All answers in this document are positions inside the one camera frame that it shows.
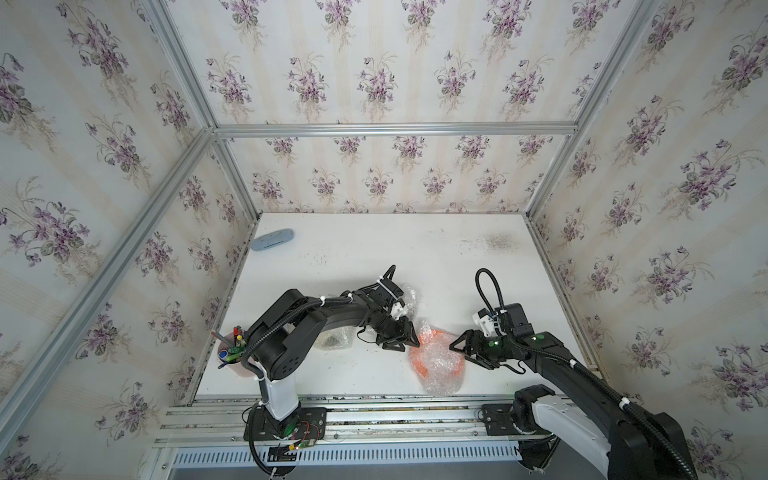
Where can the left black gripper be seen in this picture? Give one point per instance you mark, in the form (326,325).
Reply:
(404,335)

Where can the bubble wrap around orange plate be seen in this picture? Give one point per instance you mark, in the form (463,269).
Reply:
(445,387)

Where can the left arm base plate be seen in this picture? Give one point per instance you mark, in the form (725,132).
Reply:
(302,425)

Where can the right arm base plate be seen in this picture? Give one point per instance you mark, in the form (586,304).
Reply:
(501,419)

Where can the orange dinner plate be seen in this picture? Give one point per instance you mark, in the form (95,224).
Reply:
(433,360)

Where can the white vented panel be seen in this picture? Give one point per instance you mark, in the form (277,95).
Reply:
(353,454)

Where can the middle bubble wrapped plate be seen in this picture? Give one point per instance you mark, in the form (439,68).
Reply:
(411,299)

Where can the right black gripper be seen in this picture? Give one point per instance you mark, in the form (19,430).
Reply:
(477,347)

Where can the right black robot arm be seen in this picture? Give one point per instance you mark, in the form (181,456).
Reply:
(618,437)

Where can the bubble wrapped plate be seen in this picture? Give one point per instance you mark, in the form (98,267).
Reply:
(335,339)
(411,299)

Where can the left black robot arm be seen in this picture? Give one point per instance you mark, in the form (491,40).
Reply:
(279,341)

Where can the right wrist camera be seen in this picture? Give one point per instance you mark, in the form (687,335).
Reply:
(487,323)

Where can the aluminium front rail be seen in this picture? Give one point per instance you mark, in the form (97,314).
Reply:
(219,422)

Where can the left bubble wrapped plate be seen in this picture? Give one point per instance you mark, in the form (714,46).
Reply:
(335,339)

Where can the pink pen cup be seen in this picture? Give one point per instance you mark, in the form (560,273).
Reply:
(230,347)

